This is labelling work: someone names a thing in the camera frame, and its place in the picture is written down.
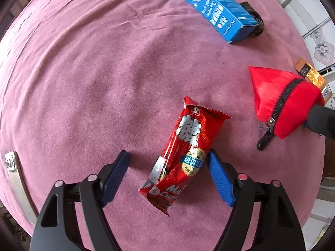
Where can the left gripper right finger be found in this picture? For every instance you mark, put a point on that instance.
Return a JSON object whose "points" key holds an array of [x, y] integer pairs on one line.
{"points": [[223, 175]]}

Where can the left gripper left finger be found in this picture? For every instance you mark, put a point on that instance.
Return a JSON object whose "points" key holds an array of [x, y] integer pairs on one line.
{"points": [[111, 176]]}

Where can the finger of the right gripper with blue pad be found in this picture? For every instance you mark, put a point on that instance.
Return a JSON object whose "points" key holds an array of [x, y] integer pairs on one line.
{"points": [[321, 120]]}

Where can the red fabric zipper pouch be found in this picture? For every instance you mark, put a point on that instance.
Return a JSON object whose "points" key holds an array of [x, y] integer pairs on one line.
{"points": [[282, 101]]}

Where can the red candy bar wrapper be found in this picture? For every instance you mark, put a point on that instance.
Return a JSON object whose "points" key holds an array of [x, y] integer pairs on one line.
{"points": [[184, 154]]}

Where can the long brown cardboard box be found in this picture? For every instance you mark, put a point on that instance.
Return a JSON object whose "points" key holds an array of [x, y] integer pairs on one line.
{"points": [[310, 74]]}

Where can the sliding wardrobe door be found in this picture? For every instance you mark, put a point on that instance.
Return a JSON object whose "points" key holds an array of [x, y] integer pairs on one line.
{"points": [[317, 30]]}

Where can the blue cardboard box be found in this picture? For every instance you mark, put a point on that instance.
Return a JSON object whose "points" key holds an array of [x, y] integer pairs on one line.
{"points": [[234, 21]]}

